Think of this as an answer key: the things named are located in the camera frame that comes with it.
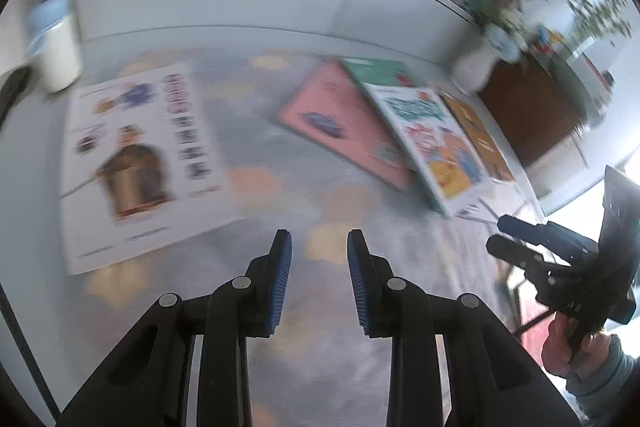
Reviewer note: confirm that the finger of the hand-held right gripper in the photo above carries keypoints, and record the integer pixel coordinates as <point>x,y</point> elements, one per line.
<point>535,232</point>
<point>515,254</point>

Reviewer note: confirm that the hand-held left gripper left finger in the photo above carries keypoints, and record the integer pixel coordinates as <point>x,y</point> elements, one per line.
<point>280,277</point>

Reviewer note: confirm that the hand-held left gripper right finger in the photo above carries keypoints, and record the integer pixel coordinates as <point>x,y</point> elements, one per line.
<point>357,277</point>

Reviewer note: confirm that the orange-brown book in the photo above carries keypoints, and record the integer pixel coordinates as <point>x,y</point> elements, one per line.
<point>480,132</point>

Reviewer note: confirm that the white book with brown-robed figure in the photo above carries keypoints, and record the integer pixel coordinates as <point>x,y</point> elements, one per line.
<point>160,227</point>

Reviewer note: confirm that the white cartoon book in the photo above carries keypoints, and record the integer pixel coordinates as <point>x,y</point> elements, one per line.
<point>430,142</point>

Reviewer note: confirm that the pink book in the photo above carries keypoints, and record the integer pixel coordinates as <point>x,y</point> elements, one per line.
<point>350,107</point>

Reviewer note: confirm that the person's right forearm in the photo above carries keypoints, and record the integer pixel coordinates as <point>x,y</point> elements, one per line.
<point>610,387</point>

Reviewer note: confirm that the person's right hand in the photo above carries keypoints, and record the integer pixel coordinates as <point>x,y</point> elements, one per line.
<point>557,349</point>

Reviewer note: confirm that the red patterned rug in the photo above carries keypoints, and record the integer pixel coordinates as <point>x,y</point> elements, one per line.
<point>535,337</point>

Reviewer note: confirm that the grey tablecloth with orange leaves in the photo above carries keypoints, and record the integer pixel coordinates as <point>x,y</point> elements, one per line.
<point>280,187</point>

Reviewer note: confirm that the brown wooden cabinet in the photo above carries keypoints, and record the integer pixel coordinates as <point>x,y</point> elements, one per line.
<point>525,117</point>

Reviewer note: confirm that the white vase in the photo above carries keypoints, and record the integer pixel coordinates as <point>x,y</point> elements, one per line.
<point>470,72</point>

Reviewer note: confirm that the glass vase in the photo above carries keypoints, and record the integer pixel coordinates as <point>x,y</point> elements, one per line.
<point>587,43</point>

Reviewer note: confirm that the green sprig bouquet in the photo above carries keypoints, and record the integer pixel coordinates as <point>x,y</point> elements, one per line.
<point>600,12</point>

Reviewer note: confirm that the white bottle with blue cap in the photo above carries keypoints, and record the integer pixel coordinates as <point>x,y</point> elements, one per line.
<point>57,57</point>

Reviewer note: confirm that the black phone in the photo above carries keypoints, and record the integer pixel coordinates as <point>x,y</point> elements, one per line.
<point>12,92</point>

